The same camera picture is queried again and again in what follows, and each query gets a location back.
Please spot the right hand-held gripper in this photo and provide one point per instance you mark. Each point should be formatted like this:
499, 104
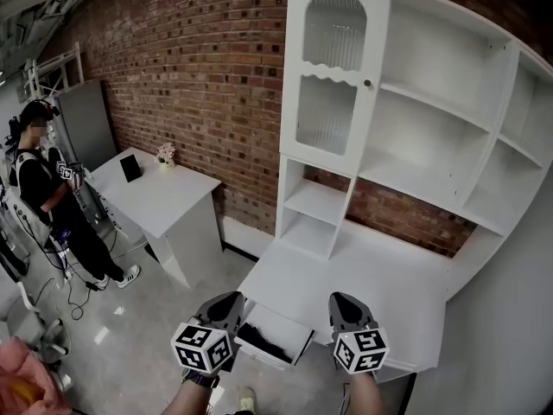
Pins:
363, 350

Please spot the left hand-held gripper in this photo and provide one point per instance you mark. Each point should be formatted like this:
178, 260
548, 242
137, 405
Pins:
203, 348

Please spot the black cloth item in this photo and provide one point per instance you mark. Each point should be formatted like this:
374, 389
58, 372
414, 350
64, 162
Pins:
263, 340

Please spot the white drawer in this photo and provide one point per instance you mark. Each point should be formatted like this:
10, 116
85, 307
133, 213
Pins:
276, 318

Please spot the person's left forearm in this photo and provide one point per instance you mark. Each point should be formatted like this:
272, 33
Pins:
190, 400

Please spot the person's right forearm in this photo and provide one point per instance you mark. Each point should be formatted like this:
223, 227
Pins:
367, 396

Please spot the person's pale shoe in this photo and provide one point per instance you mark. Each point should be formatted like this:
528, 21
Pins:
247, 400

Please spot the black power adapter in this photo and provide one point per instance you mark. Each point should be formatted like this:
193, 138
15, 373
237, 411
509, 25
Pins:
91, 285

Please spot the white shelf hutch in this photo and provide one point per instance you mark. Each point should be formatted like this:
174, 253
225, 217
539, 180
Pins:
432, 167

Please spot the small potted flowers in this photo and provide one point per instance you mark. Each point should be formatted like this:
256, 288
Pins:
165, 154

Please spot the small black box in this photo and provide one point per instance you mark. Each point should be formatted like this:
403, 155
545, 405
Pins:
131, 169

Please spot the white swivel chair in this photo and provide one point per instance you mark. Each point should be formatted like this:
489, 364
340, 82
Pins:
39, 335

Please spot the white arched glass cabinet door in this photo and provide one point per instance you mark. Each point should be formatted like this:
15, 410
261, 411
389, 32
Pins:
367, 115

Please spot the pink cloth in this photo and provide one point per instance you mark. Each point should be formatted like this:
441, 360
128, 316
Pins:
26, 370

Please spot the orange object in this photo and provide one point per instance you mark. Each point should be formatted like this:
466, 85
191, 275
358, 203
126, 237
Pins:
26, 393

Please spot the grey metal cabinet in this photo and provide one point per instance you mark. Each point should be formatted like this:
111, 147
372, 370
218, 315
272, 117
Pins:
86, 119

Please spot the white metal rack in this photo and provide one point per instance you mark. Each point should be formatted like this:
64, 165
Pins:
78, 65

